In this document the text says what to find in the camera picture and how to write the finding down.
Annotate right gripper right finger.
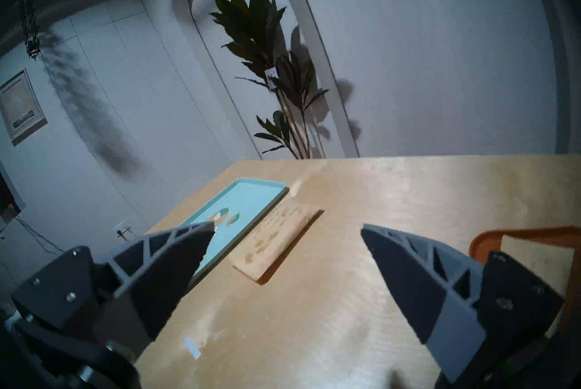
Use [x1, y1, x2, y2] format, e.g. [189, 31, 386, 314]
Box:
[362, 225, 564, 383]

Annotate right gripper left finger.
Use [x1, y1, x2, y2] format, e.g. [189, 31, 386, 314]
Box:
[11, 221, 215, 362]

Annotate stained kraft paper envelope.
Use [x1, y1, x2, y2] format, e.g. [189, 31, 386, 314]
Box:
[230, 201, 323, 281]

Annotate orange-brown plastic tray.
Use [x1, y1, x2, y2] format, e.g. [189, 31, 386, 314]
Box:
[469, 226, 581, 334]

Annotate teal tray with leaf print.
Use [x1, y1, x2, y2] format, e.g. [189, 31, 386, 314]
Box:
[179, 178, 287, 280]

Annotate tall green potted plant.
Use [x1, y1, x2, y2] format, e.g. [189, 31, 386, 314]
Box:
[210, 0, 330, 160]

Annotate dark hanging ornament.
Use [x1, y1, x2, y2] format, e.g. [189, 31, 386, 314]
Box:
[23, 0, 41, 59]

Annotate framed wall picture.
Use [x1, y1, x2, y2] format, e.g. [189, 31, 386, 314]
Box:
[0, 69, 48, 146]

